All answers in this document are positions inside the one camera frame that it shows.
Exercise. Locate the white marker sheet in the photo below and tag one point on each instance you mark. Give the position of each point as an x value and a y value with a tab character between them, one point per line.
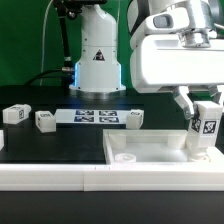
91	116

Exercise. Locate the white square tabletop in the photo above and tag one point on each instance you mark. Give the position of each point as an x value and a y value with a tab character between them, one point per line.
145	147

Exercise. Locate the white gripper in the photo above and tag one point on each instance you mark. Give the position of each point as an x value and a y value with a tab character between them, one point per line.
160	61

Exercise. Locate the white front fence wall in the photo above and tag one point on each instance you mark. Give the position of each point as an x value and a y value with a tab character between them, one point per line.
118	177

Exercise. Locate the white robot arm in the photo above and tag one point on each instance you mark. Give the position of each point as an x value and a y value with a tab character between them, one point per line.
98	72

